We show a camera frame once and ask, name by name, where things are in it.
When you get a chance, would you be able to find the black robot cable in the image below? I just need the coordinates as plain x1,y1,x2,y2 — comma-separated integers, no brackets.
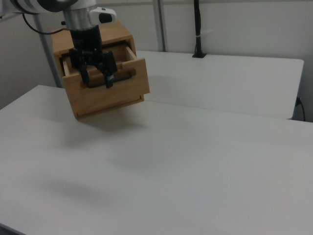
21,12,72,35

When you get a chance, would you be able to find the white cable tie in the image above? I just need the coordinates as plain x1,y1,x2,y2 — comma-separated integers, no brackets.
196,28,215,38

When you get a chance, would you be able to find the black wall cable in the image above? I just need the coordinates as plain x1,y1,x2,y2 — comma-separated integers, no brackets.
296,96,307,122

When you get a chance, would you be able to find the black pole with clamp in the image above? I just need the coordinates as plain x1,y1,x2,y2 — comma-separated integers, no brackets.
191,0,207,59

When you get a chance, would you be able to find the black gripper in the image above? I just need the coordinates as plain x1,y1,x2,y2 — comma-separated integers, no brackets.
68,24,117,89

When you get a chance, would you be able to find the wooden drawer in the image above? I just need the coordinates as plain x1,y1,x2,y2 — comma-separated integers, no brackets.
61,45,151,120

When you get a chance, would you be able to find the wooden drawer cabinet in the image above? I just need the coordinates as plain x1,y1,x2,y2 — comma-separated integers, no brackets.
51,20,136,89

